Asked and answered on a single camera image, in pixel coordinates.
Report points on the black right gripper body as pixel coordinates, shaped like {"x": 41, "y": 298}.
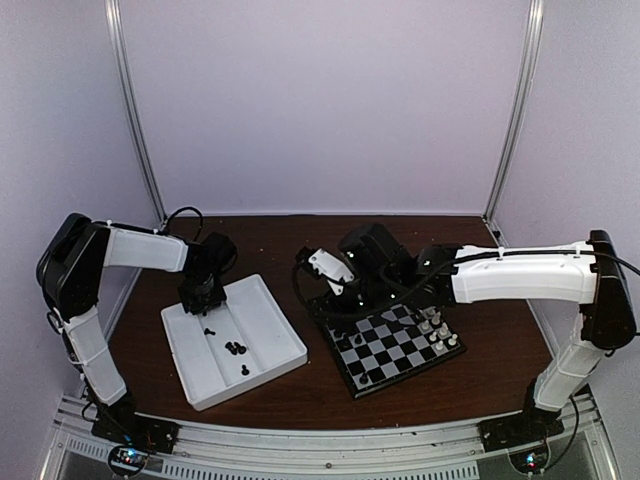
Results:
{"x": 377, "y": 292}

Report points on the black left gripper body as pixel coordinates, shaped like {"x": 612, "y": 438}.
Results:
{"x": 202, "y": 294}

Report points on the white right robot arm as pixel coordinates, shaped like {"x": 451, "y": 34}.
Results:
{"x": 578, "y": 293}

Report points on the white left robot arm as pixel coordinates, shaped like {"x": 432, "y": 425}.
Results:
{"x": 70, "y": 271}

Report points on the black pieces pile in tray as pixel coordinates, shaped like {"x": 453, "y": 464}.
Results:
{"x": 234, "y": 348}

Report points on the left circuit board with LEDs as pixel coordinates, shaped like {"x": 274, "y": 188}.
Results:
{"x": 125, "y": 460}

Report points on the circuit board with leds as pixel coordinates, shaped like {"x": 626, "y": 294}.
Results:
{"x": 125, "y": 460}
{"x": 530, "y": 461}

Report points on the right circuit board with LEDs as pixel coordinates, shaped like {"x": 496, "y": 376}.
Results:
{"x": 530, "y": 461}

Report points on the white compartment tray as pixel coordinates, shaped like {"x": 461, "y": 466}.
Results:
{"x": 208, "y": 372}

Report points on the black and grey chessboard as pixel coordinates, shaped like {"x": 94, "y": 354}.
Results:
{"x": 394, "y": 348}

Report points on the white bishop near side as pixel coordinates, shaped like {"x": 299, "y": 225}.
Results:
{"x": 443, "y": 331}

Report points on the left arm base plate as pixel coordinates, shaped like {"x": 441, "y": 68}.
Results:
{"x": 148, "y": 434}

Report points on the front aluminium rail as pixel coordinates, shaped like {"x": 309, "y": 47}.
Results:
{"x": 451, "y": 450}

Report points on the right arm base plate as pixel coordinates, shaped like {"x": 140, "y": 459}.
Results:
{"x": 516, "y": 430}

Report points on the right aluminium frame post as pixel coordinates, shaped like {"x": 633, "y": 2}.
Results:
{"x": 527, "y": 70}

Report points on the aluminium frame post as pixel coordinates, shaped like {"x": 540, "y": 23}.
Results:
{"x": 527, "y": 70}
{"x": 118, "y": 42}

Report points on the left aluminium frame post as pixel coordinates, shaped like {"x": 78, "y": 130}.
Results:
{"x": 118, "y": 42}

